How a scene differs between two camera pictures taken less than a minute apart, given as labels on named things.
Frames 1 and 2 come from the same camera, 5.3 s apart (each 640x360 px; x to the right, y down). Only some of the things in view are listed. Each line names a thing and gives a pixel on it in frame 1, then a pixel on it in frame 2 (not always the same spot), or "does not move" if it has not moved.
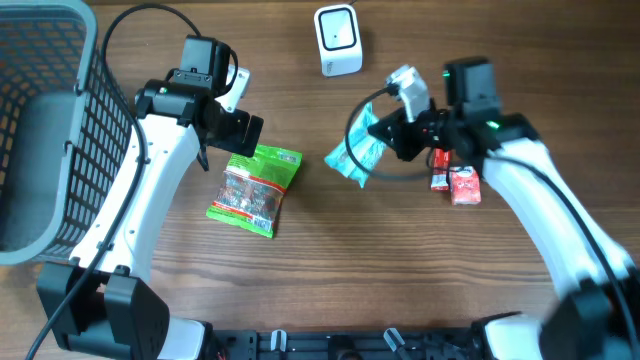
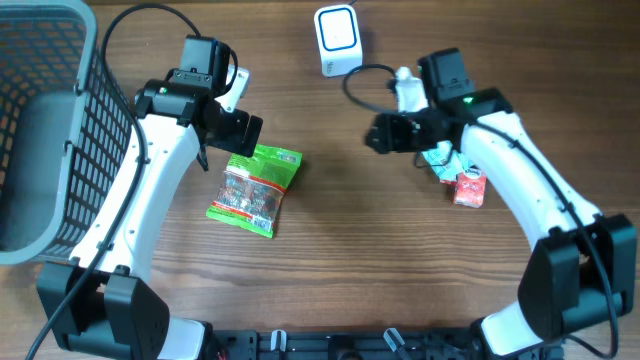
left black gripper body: (233, 129) does not move
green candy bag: (252, 188) does not move
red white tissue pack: (465, 185) does not move
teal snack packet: (366, 149) -> (446, 162)
